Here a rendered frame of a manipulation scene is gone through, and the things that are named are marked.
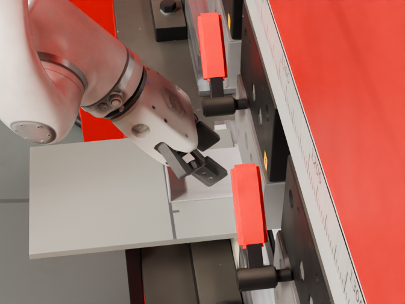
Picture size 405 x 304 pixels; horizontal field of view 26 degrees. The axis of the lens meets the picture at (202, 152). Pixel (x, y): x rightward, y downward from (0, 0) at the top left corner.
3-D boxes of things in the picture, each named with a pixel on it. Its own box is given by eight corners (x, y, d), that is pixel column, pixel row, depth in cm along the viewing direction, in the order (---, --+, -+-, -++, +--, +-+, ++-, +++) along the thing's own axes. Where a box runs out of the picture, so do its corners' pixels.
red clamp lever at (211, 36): (193, 11, 81) (204, 116, 80) (237, 8, 82) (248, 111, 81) (191, 16, 83) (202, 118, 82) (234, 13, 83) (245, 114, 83)
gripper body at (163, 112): (141, 95, 93) (208, 146, 100) (134, 37, 101) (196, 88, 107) (91, 133, 96) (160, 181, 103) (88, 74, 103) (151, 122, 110)
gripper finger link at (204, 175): (196, 162, 101) (232, 189, 105) (193, 143, 103) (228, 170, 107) (175, 177, 102) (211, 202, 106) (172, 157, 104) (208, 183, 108)
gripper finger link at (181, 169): (172, 169, 97) (200, 178, 102) (149, 113, 100) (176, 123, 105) (164, 175, 97) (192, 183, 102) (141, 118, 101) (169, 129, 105)
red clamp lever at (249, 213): (226, 164, 67) (240, 292, 66) (279, 159, 68) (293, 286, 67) (223, 166, 69) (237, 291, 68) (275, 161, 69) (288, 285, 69)
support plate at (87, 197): (31, 152, 115) (29, 146, 114) (229, 133, 117) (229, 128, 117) (30, 259, 102) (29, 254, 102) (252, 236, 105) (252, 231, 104)
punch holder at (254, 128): (234, 131, 91) (239, -1, 79) (314, 124, 92) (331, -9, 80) (260, 243, 80) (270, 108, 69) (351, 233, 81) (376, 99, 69)
